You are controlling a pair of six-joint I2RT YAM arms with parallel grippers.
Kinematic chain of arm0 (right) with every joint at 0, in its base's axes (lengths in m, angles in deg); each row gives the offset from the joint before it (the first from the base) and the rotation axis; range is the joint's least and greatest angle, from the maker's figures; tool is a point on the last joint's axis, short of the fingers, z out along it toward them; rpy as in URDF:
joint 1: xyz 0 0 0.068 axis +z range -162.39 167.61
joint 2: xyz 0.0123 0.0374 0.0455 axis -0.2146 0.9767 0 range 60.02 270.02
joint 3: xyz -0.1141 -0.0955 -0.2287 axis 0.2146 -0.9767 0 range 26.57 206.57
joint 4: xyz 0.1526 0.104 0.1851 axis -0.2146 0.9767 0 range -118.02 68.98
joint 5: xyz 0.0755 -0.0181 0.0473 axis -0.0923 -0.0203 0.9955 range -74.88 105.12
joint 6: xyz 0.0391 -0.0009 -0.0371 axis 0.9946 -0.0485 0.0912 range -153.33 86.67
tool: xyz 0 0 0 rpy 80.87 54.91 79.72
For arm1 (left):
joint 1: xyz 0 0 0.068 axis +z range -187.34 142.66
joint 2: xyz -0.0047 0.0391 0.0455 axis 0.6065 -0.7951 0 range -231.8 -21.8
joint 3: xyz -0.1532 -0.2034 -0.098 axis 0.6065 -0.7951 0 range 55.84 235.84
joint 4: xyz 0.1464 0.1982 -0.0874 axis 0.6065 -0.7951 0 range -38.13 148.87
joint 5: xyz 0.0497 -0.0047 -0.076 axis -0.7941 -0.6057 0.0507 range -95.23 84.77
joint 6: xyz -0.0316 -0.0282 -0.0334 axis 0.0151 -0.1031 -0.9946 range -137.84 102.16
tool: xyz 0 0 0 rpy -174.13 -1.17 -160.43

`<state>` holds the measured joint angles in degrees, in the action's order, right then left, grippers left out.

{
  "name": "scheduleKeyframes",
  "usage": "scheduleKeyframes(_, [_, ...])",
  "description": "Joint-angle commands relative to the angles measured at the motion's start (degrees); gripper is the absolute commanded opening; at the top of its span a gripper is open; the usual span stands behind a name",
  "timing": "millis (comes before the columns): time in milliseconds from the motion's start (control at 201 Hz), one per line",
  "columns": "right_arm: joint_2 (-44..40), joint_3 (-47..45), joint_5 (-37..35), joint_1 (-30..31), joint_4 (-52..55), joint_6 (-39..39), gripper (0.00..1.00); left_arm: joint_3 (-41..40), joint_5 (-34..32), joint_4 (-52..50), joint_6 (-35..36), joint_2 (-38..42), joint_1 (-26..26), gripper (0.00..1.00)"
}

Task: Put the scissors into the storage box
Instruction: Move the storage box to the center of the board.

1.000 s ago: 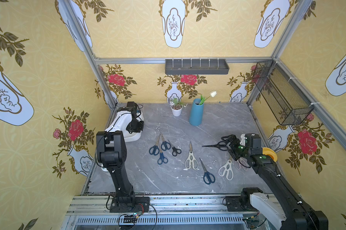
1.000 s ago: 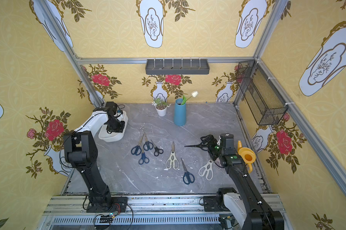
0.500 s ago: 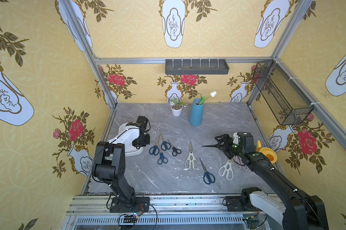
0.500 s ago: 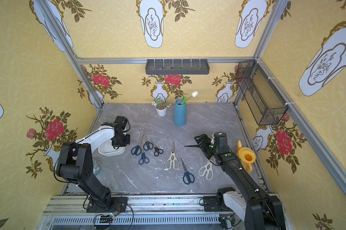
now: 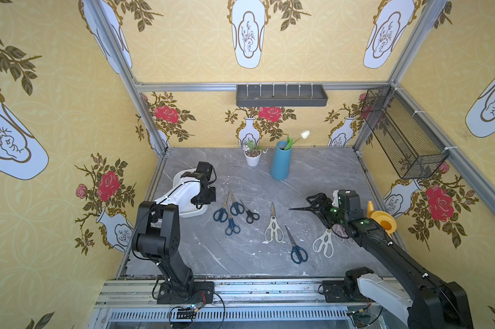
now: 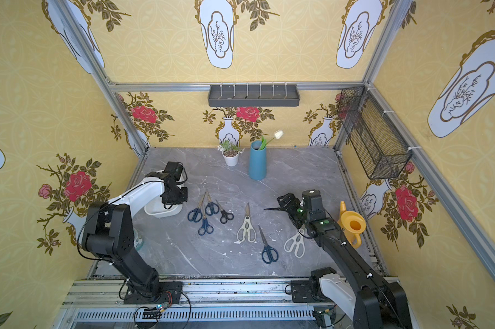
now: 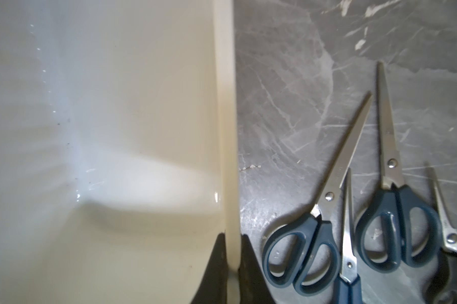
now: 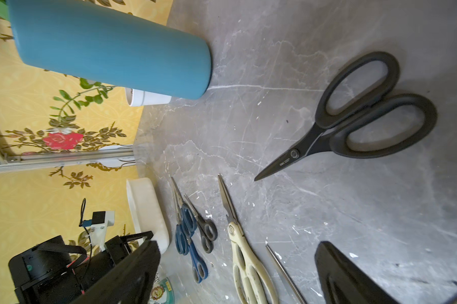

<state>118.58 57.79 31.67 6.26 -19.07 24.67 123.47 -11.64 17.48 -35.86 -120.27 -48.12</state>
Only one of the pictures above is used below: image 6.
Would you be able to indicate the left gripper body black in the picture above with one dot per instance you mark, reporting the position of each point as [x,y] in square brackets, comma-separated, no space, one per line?
[177,195]

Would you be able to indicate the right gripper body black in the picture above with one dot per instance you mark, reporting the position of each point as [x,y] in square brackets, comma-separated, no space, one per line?
[291,203]

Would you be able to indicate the white plastic storage box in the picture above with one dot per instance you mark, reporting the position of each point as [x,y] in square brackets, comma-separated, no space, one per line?
[157,209]

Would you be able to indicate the blue scissors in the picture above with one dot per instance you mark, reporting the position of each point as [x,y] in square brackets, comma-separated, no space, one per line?
[206,228]
[196,215]
[211,208]

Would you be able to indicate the white kitchen scissors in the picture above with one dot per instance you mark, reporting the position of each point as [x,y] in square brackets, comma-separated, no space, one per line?
[296,244]

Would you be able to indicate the blue scissors floor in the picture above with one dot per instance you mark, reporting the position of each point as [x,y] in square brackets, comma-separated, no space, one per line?
[269,254]

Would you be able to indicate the small black scissors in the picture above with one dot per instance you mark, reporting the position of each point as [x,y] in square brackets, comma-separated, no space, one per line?
[225,215]

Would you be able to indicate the beige kitchen scissors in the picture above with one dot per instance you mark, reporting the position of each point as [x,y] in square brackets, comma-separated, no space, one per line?
[247,232]

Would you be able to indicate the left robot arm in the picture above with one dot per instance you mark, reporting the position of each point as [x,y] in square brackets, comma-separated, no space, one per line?
[108,232]

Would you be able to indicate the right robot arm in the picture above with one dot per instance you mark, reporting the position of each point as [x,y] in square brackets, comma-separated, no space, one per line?
[366,297]

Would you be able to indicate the yellow watering can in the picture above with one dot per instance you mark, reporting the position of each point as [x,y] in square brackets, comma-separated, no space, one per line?
[352,224]

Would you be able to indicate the white green tape roll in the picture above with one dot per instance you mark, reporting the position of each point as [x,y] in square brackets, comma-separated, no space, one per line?
[138,240]

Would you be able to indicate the small white potted plant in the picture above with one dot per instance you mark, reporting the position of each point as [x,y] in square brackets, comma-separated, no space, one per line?
[230,152]

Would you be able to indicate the blue cylindrical vase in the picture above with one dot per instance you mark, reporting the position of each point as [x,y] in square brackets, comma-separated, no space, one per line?
[257,161]

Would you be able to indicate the white tulip flower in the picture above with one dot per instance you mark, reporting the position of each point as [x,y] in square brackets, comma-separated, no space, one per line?
[265,141]

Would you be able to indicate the small circuit board right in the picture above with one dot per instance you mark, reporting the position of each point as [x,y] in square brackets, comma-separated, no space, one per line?
[323,319]

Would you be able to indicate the small circuit board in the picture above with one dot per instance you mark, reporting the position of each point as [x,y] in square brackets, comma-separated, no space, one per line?
[154,312]
[323,319]

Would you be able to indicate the small circuit board left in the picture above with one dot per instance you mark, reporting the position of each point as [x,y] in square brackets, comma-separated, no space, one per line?
[154,312]

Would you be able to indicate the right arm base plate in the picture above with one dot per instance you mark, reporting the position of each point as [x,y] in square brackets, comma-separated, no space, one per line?
[306,291]

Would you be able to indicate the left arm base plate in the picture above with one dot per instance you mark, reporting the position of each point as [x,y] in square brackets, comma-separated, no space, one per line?
[169,291]

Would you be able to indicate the black wire mesh basket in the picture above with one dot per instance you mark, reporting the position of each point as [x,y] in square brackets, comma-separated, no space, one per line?
[379,146]

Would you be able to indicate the grey wall shelf rack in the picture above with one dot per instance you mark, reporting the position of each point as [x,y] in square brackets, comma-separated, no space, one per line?
[256,95]

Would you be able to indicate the aluminium rail base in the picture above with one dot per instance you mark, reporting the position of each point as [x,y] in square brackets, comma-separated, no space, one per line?
[203,300]

